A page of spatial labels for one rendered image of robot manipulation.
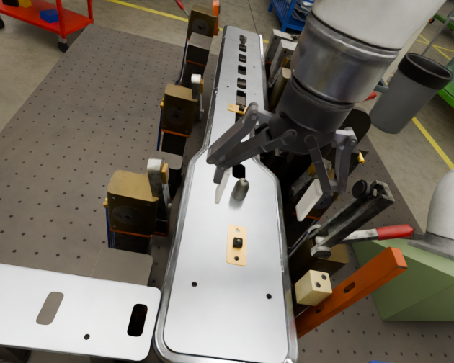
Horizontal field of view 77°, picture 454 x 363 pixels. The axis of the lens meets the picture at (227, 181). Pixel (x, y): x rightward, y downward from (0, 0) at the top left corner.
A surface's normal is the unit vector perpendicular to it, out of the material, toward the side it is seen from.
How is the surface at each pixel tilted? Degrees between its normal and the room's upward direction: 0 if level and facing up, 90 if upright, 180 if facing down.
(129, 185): 0
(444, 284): 90
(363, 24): 101
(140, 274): 0
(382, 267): 90
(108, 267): 0
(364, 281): 90
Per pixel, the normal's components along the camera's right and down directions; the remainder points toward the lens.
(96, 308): 0.25, -0.66
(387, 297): -0.97, -0.12
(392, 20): -0.06, 0.90
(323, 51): -0.73, 0.35
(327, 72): -0.48, 0.54
